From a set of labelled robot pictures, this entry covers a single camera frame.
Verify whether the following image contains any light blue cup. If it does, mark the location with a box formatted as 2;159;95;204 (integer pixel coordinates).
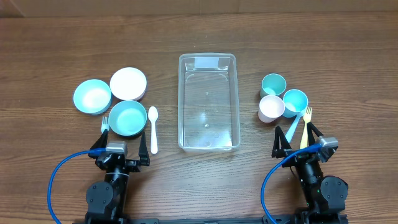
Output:
282;89;308;118

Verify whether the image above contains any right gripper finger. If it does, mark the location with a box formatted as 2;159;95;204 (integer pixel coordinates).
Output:
271;126;292;158
307;122;323;146

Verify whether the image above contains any pale green plastic fork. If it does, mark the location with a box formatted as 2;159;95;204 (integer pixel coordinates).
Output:
101;116;110;133

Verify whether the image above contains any light blue plastic fork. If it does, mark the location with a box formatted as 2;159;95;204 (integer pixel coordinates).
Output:
285;111;305;142

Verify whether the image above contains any teal green bowl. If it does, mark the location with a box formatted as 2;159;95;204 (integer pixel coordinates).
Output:
109;100;147;136

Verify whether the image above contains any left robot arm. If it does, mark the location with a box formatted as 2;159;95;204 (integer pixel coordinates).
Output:
84;131;150;223

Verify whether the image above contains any white bowl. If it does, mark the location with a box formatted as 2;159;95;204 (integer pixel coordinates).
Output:
109;67;147;101

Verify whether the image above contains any right blue cable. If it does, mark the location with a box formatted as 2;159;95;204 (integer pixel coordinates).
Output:
260;143;322;224

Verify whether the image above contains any clear plastic container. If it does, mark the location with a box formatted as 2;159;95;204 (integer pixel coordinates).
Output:
178;53;241;152

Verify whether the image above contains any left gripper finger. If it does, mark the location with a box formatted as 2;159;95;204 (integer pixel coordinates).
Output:
88;129;109;158
139;131;150;166

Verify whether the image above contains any light blue bowl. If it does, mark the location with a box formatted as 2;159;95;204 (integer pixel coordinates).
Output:
73;79;112;115

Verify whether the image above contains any left blue cable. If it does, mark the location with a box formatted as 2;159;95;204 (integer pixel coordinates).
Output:
47;148;106;224

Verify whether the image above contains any white plastic spoon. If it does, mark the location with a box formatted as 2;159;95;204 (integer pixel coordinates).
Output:
148;106;159;154

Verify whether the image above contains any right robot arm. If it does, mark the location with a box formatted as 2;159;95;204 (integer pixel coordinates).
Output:
271;123;348;223

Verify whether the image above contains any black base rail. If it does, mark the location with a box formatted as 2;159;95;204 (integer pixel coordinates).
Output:
74;215;349;224

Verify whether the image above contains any blue cable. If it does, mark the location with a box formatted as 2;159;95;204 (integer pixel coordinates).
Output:
47;148;106;224
260;143;322;224

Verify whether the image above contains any pink cup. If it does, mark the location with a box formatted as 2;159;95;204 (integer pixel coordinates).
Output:
258;95;285;123

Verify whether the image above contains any teal green cup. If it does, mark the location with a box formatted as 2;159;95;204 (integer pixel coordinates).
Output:
260;73;287;98

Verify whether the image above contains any yellow plastic fork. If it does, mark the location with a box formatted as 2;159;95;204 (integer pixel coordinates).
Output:
300;106;312;149

